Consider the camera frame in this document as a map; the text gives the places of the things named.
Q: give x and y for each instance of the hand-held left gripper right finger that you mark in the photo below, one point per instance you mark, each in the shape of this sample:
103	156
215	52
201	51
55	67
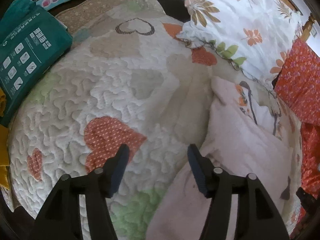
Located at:
197	172

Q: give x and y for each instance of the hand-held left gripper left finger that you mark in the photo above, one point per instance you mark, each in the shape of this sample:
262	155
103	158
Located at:
118	176

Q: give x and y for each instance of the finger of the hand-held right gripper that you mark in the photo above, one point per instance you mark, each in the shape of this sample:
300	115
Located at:
306	198

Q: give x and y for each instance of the red floral sheet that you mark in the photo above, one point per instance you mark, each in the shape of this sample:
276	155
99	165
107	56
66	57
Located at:
311	155

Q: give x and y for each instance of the heart-patterned quilted blanket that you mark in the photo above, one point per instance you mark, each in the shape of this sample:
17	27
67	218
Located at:
112	80

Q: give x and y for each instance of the red floral pillow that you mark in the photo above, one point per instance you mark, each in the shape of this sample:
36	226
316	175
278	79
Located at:
300	85

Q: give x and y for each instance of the yellow cloth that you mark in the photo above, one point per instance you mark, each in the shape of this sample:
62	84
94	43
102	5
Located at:
3	155

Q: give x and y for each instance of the green plastic package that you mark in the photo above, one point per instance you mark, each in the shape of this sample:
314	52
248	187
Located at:
25	55

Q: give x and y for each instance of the white floral pillow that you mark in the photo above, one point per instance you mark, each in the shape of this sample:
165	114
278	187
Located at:
237	25

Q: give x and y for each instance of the wooden bed frame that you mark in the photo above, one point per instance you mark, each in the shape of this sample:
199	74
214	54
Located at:
307	30

